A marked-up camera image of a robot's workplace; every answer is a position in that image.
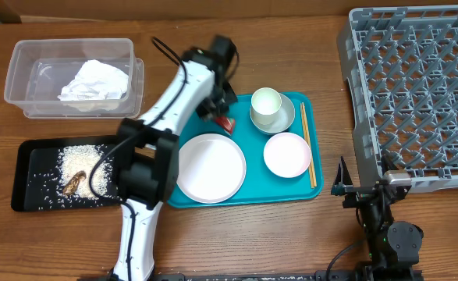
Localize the brown food scrap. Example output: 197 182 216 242
62 170 87 197

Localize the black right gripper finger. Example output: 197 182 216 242
333 156 353 188
381 154 399 172

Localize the black waste tray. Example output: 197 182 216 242
11 135 117 212

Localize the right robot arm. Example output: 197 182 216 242
325 155 424 281

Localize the pile of rice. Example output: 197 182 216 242
33 144 116 206

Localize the large white tissue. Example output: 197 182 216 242
58 59 129 112

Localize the clear plastic bin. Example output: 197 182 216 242
4 38 144 119

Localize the large white plate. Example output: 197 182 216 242
177 133 247 204

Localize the grey dishwasher rack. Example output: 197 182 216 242
337 5 458 193

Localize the white paper cup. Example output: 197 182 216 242
250 87 282 125

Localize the teal plastic tray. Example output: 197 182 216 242
165 91 325 208

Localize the grey small bowl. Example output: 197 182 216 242
250 94 296 135

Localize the red snack wrapper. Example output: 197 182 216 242
214 116 236 135

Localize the wooden chopstick left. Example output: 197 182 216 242
300 102 316 189

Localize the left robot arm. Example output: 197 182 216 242
108 35 240 280

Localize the wooden chopstick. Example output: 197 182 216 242
300 102 316 189
301 101 318 188

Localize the wooden chopstick right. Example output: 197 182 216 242
301 101 318 188

